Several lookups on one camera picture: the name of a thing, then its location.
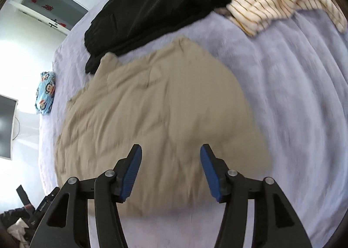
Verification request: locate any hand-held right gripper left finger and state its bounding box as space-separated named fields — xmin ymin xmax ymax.
xmin=29 ymin=144 xmax=143 ymax=248

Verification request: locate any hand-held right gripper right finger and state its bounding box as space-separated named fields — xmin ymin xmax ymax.
xmin=200 ymin=144 xmax=313 ymax=248

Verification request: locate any beige puffer jacket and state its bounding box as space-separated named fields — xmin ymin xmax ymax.
xmin=54 ymin=35 xmax=274 ymax=214

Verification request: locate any white crumpled cloth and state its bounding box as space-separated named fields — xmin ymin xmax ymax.
xmin=8 ymin=218 xmax=29 ymax=241

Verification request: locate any blue monkey print cloth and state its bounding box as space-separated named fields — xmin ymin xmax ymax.
xmin=35 ymin=71 xmax=57 ymax=115

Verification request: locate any lilac bed blanket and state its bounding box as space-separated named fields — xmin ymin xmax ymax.
xmin=38 ymin=0 xmax=348 ymax=248

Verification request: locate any black fleece garment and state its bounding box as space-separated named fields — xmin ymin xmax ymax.
xmin=84 ymin=0 xmax=233 ymax=75

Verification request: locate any wall-mounted television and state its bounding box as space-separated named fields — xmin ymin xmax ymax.
xmin=0 ymin=94 xmax=18 ymax=161

